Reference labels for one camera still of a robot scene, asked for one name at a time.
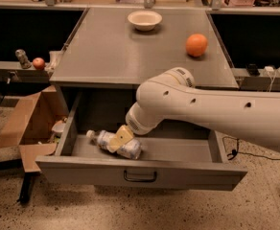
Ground black small device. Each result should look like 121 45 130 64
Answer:
245 64 260 77

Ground black cable on floor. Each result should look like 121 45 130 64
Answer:
222 136 280 164

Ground grey cabinet counter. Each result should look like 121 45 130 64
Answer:
51 7 238 111

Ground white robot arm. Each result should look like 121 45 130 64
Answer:
110 67 280 152

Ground small grey figurine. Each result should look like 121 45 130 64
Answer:
15 49 32 69

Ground grey side shelf right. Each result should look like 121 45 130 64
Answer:
232 67 280 92

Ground brown cardboard box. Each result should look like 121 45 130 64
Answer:
0 86 68 173

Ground red apple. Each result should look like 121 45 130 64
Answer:
33 57 46 70

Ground black drawer handle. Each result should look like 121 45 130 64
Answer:
123 171 157 183

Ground grey side shelf left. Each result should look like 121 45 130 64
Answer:
0 51 63 83

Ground clear plastic water bottle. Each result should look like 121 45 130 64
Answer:
86 130 142 160

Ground grey open top drawer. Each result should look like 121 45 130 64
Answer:
36 89 247 191

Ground orange fruit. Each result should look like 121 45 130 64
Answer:
185 34 208 57

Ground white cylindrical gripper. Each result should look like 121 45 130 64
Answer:
109 103 159 152

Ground white plastic bag in box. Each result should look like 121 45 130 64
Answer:
52 120 65 137

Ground white ceramic bowl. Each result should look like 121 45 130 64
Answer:
128 11 162 32

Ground grey side shelf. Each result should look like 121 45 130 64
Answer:
0 51 63 83
232 67 280 92

